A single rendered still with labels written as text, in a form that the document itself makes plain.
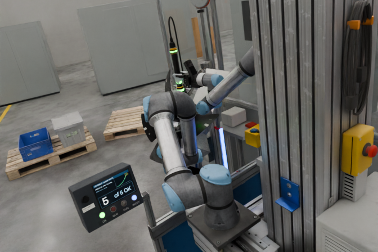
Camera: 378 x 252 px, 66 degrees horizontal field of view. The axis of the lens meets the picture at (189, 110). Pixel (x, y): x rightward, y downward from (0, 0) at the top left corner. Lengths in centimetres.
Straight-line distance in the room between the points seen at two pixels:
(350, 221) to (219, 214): 46
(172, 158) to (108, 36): 617
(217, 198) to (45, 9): 1306
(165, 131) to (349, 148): 68
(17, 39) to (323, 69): 836
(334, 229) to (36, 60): 838
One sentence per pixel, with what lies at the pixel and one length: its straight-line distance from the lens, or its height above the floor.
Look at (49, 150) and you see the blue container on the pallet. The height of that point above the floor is 20.
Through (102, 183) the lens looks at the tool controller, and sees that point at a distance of 132.
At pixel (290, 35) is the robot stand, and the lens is 86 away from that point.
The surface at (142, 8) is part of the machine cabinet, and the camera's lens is 734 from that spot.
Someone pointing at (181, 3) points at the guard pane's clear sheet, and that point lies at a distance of 290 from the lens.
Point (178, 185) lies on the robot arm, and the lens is 113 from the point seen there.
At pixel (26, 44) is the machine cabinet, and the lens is 880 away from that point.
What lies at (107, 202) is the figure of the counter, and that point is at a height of 115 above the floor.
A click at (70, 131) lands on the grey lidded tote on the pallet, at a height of 36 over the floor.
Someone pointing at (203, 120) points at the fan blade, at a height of 119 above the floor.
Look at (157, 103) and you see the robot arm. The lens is 130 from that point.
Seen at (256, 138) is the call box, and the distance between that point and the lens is 181.
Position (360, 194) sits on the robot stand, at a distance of 109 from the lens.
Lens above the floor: 190
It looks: 21 degrees down
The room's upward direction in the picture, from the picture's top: 10 degrees counter-clockwise
